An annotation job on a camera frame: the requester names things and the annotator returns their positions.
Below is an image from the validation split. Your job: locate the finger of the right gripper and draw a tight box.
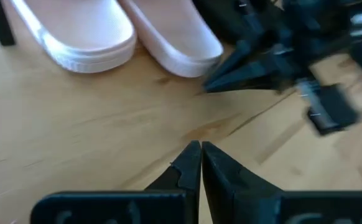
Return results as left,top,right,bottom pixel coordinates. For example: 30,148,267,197
203,62,283,94
210,40,262,82

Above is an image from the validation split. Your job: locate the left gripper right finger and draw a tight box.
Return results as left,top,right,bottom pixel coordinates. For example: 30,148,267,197
202,141,362,224

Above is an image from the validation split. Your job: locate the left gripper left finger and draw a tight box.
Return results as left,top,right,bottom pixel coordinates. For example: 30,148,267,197
30,140,202,224

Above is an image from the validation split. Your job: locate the pink slide sandal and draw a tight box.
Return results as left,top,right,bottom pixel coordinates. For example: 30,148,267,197
118,0,224,78
9,0,137,74

